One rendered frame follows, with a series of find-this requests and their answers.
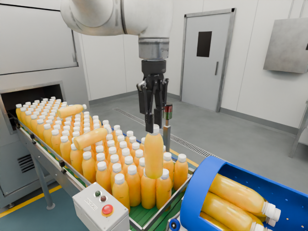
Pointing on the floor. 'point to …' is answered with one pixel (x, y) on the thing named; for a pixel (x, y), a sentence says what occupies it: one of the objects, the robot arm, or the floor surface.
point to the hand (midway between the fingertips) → (153, 120)
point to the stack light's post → (167, 137)
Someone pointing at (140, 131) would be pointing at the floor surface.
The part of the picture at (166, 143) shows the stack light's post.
